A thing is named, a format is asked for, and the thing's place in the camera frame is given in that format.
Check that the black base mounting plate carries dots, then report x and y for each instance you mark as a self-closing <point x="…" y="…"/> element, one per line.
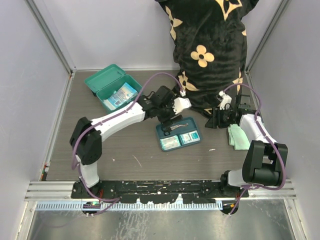
<point x="164" y="191"/>

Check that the dark teal divided tray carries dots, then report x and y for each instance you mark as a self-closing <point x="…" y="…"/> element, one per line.
<point x="181" y="130"/>

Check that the white gauze pad stack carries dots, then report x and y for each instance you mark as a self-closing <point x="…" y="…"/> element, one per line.
<point x="170" y="143"/>

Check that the black handled scissors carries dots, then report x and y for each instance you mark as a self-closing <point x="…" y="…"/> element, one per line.
<point x="176" y="126"/>

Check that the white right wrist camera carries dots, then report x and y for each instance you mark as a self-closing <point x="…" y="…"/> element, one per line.
<point x="225" y="100"/>

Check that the black floral plush blanket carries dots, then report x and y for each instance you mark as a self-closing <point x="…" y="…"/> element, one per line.
<point x="210" y="47"/>

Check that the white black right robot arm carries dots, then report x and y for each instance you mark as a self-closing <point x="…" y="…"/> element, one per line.
<point x="264" y="164"/>

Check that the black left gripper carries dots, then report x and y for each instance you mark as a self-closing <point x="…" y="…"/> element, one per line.
<point x="167" y="121"/>

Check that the aluminium slotted rail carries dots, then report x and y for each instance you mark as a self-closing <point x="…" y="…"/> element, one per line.
<point x="56" y="196"/>

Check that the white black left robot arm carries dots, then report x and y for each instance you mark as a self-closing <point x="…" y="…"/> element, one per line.
<point x="88" y="135"/>

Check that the teal medicine kit box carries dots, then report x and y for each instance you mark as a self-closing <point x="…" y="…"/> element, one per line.
<point x="108" y="80"/>

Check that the light green cloth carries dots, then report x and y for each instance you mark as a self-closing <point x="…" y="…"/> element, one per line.
<point x="237" y="138"/>

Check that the teal white sachet packet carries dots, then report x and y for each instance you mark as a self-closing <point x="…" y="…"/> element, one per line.
<point x="189" y="137"/>

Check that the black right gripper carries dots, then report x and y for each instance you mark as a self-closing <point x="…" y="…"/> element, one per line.
<point x="215" y="121"/>

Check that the large blue cotton pack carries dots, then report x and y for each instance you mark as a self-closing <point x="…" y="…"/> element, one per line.
<point x="124" y="95"/>

